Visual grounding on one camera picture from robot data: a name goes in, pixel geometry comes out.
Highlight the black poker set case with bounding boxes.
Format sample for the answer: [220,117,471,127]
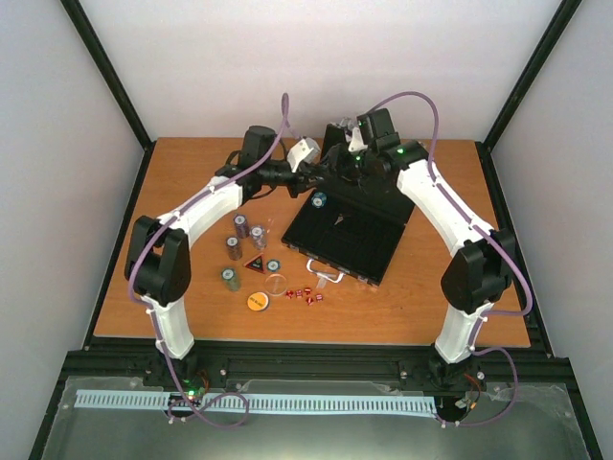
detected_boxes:
[282,109,427,286]

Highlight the single blue poker chip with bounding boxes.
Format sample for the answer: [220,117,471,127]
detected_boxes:
[266,259,281,272]

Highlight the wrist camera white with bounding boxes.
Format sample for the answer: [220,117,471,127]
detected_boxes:
[346,126,367,153]
[286,137,320,173]

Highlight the black aluminium frame rail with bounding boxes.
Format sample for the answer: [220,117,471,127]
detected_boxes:
[60,338,579,395]

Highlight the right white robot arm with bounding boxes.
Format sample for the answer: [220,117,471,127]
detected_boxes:
[321,109,515,388]

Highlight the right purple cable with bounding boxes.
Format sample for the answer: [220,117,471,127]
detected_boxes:
[368,90,534,428]

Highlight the triangular all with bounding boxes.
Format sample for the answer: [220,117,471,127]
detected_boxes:
[243,254,266,274]

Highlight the purple chip stack rear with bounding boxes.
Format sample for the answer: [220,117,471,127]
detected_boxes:
[233,214,250,239]

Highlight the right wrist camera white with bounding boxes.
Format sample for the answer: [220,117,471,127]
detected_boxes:
[346,126,367,153]

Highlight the blue chip stack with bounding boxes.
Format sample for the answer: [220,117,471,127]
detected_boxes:
[310,192,328,209]

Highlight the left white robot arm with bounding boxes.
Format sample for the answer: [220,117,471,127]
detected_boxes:
[125,126,324,386]

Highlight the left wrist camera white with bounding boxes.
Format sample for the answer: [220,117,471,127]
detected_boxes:
[286,137,320,173]

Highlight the orange big blind button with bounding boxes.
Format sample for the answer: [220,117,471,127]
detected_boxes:
[246,291,269,311]

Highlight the clear round dealer button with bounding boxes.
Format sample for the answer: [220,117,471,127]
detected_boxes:
[264,273,287,296]

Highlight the purple chip stack right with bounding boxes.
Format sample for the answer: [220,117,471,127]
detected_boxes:
[250,225,267,250]

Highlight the green chip stack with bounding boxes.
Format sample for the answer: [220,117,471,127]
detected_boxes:
[220,267,240,292]

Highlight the light blue slotted cable duct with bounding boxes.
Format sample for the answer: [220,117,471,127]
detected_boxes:
[74,389,436,418]

